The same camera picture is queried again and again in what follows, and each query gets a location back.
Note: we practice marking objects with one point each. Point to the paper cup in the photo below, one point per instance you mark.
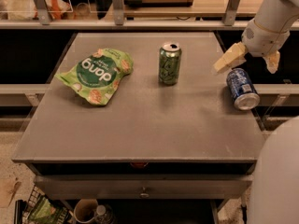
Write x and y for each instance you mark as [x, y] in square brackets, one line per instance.
[84, 211]

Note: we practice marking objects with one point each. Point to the green dang snack bag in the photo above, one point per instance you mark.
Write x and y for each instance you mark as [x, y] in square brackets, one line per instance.
[97, 77]

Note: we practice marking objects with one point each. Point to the grey drawer with knob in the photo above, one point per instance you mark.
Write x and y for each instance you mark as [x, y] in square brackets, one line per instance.
[71, 187]

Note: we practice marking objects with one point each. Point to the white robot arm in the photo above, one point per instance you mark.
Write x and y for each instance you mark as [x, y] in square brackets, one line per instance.
[274, 192]

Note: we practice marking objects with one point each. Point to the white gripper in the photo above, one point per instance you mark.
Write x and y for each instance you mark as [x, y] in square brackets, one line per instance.
[263, 43]

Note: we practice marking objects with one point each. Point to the green soda can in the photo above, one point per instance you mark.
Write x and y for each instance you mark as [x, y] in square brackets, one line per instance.
[169, 63]

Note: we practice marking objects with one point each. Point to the clear plastic bottle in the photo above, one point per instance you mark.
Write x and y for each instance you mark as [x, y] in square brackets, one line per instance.
[104, 215]

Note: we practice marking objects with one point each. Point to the green bag in basket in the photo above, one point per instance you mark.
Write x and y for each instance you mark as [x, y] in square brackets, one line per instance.
[46, 212]

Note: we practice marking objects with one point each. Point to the blue pepsi can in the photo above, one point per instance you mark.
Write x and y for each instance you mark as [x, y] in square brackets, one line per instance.
[243, 93]

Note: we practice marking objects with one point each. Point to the black wire basket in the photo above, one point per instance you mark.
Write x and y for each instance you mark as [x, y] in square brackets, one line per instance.
[23, 208]

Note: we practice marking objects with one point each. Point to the metal railing with brackets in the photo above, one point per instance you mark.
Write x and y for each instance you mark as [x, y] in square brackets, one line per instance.
[204, 15]

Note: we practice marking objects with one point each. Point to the orange white bag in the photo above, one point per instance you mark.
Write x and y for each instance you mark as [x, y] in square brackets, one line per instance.
[25, 10]

